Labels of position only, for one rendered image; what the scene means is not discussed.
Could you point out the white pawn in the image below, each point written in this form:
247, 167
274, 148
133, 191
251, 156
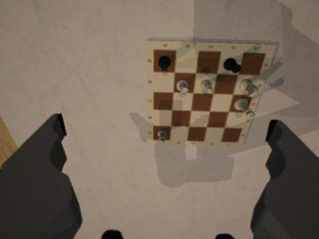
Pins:
161, 134
206, 85

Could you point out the brown and cream chessboard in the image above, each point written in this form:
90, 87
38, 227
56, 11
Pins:
200, 118

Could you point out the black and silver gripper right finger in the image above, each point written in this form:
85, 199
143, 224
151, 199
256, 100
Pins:
288, 207

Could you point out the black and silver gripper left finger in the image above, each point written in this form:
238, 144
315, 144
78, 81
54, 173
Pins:
37, 200

